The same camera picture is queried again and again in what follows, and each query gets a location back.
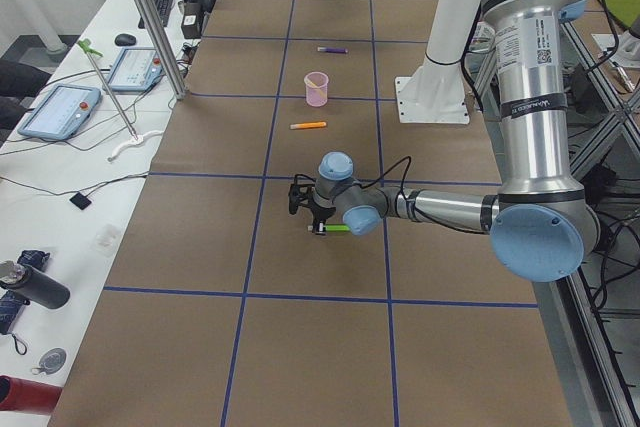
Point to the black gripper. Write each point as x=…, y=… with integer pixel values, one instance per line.
x=318, y=212

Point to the green marker pen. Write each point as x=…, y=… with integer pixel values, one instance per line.
x=334, y=228

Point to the orange marker pen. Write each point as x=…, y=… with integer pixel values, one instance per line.
x=308, y=125

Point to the purple marker pen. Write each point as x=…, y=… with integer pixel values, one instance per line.
x=332, y=50

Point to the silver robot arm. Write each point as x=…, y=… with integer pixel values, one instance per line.
x=539, y=224

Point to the dark cardboard box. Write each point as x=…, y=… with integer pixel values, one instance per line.
x=195, y=16

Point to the black keyboard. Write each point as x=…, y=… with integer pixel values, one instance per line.
x=159, y=2

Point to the black computer mouse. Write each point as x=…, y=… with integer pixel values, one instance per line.
x=125, y=39

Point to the far blue teach pendant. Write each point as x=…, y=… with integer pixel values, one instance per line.
x=135, y=70

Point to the blue teach pendant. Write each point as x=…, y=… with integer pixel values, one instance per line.
x=61, y=113
x=135, y=70

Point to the metal reacher grabber stick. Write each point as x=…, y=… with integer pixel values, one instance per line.
x=136, y=139

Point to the small black square device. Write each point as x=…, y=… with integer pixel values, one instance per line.
x=80, y=201

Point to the near blue teach pendant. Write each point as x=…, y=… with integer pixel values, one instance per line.
x=61, y=113

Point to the black water bottle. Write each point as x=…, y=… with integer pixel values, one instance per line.
x=34, y=285

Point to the round metal lid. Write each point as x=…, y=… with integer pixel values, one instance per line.
x=52, y=361

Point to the blue folded umbrella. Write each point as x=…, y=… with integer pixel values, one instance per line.
x=12, y=302

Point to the red bottle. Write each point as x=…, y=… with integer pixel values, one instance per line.
x=26, y=396

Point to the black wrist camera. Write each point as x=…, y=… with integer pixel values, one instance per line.
x=317, y=228

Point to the aluminium frame post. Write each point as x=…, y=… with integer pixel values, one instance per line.
x=160, y=41

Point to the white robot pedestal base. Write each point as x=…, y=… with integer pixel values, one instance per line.
x=435, y=93

